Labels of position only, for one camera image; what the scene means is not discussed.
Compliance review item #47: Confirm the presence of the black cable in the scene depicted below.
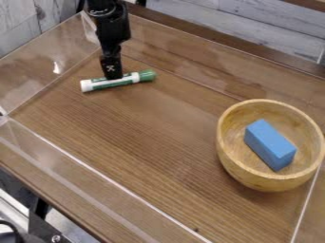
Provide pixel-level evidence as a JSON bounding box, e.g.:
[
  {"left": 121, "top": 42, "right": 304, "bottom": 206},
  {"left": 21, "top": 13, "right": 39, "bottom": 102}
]
[{"left": 0, "top": 219, "right": 27, "bottom": 243}]

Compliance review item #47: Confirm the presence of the green white marker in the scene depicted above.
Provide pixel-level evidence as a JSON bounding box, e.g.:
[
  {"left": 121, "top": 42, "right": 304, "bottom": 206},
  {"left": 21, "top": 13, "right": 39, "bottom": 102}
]
[{"left": 81, "top": 69, "right": 157, "bottom": 92}]

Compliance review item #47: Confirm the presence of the brown wooden bowl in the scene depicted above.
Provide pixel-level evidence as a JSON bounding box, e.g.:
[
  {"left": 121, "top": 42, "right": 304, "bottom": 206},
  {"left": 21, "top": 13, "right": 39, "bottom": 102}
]
[{"left": 216, "top": 99, "right": 325, "bottom": 192}]

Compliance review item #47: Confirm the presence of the clear acrylic tray wall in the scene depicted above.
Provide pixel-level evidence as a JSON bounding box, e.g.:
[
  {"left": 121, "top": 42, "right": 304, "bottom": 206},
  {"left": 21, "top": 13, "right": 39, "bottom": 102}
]
[{"left": 0, "top": 7, "right": 325, "bottom": 243}]

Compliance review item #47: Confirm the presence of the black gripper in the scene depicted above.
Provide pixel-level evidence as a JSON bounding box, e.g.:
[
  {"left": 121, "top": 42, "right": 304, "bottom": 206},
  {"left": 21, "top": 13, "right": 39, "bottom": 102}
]
[{"left": 87, "top": 0, "right": 132, "bottom": 80}]

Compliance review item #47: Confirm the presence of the clear acrylic corner brace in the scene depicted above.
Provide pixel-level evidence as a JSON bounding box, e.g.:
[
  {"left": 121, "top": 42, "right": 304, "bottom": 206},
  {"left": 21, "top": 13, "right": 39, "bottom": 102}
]
[{"left": 81, "top": 11, "right": 100, "bottom": 45}]

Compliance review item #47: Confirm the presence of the blue foam block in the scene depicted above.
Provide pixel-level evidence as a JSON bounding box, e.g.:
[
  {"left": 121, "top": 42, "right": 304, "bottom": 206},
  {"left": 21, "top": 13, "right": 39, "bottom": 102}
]
[{"left": 244, "top": 120, "right": 297, "bottom": 172}]

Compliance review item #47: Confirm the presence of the black metal table bracket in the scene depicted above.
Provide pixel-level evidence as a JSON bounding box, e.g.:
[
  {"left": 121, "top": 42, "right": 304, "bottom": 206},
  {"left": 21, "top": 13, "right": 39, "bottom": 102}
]
[{"left": 29, "top": 197, "right": 73, "bottom": 243}]

